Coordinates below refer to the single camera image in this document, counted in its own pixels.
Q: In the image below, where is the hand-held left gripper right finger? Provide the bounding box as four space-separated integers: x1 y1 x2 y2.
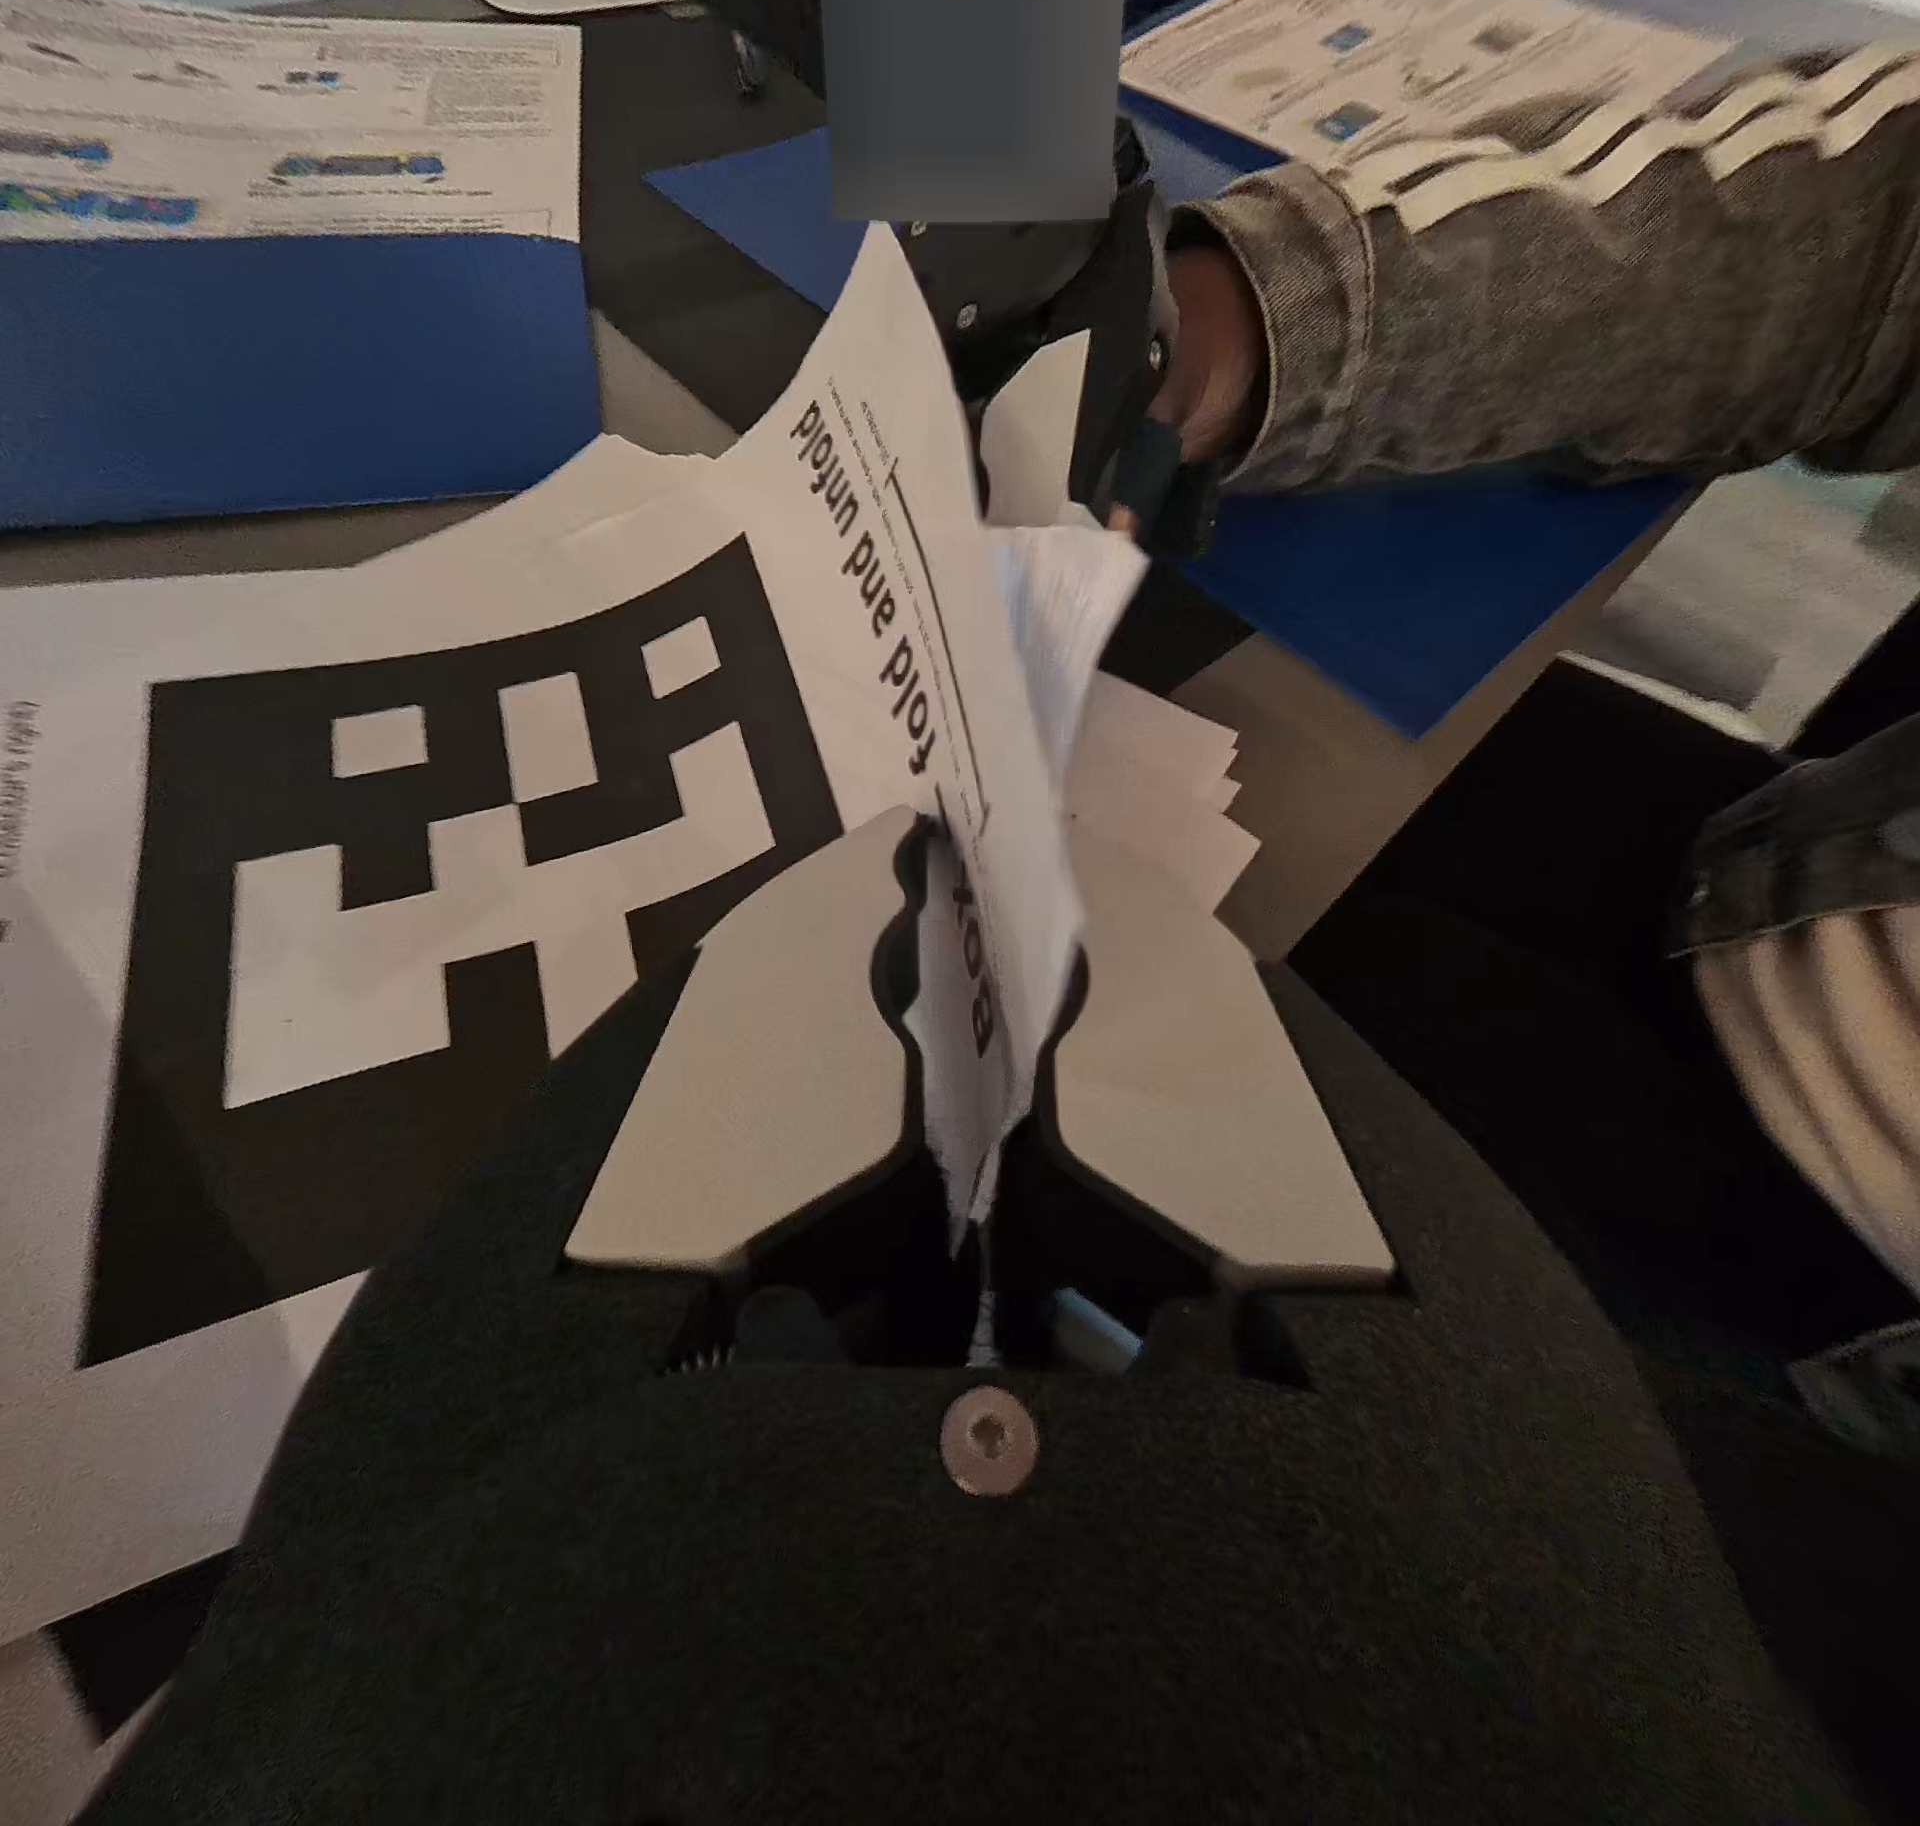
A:
1045 841 1400 1293

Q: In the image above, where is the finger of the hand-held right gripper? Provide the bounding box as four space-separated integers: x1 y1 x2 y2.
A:
979 330 1100 525

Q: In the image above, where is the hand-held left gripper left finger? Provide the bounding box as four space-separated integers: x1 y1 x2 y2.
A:
563 808 929 1275

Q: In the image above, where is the stack of white papers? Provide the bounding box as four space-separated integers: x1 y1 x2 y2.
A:
979 525 1265 965

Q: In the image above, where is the white sheet with black marker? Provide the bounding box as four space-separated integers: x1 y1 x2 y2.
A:
0 216 1090 1650

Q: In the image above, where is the person's right forearm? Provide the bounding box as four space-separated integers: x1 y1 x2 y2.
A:
1170 41 1920 498

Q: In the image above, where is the grey-brown desk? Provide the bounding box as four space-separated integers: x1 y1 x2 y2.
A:
0 0 1804 965

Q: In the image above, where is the person's right hand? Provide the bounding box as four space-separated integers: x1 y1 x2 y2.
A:
1163 248 1277 469

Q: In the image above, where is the blue folder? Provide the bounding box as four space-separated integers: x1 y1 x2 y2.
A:
0 227 600 527
644 0 1705 735

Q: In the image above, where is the printed instruction sheet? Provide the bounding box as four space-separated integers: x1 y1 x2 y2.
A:
0 0 586 246
1121 0 1745 184

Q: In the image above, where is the person's pale ribbed shirt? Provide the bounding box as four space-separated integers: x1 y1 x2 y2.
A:
1691 895 1920 1328

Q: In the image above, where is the person's denim jacket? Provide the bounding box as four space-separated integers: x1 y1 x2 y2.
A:
1666 716 1920 959

